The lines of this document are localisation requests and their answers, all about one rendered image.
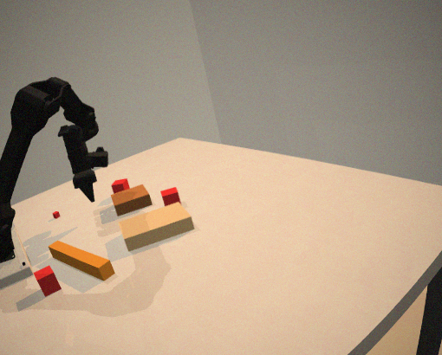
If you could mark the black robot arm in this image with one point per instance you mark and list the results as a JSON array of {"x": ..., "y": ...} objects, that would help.
[{"x": 32, "y": 107}]

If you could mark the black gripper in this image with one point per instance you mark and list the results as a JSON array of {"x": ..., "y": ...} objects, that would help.
[{"x": 83, "y": 178}]

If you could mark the orange long rectangular bar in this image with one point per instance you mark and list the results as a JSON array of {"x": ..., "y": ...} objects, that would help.
[{"x": 88, "y": 263}]

